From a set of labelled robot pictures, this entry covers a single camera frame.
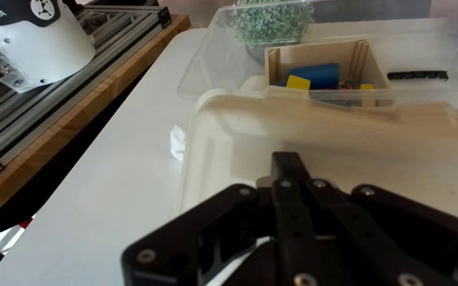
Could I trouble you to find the clear plastic storage bin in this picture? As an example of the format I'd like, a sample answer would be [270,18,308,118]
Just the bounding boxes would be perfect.
[178,3,458,110]

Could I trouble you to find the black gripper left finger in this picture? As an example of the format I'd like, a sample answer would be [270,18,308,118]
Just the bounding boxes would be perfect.
[121,150,326,286]

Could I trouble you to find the small green potted plant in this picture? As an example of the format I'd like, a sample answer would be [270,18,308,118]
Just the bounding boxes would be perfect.
[230,0,316,61]

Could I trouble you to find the aluminium rail frame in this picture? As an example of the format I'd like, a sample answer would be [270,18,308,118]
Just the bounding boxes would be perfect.
[0,3,173,188]

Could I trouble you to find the blue cylinder block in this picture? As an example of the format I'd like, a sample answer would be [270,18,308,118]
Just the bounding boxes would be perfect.
[289,62,342,91]

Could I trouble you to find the small white open box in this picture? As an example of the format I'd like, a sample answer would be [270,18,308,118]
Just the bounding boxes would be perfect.
[262,37,392,108]

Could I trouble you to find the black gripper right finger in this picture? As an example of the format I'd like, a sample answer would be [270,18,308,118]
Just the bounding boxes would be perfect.
[291,150,458,286]

